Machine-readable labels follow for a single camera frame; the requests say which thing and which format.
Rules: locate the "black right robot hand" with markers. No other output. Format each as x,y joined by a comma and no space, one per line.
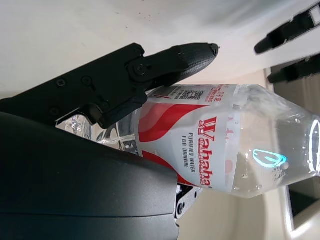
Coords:
75,195

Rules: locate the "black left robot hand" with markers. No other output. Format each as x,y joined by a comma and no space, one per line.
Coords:
275,37

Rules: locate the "clear water bottle red label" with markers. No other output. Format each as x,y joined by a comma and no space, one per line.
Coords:
225,140

